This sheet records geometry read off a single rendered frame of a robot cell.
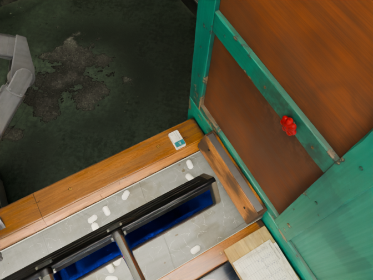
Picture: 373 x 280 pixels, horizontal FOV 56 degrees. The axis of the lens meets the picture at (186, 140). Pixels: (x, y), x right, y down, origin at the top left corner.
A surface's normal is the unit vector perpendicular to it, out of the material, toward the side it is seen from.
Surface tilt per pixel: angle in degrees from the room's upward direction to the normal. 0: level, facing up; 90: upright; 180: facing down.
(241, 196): 66
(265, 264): 0
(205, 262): 0
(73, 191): 0
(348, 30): 90
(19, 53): 43
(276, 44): 90
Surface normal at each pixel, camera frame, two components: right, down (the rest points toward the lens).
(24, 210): 0.04, -0.45
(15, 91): 0.54, 0.09
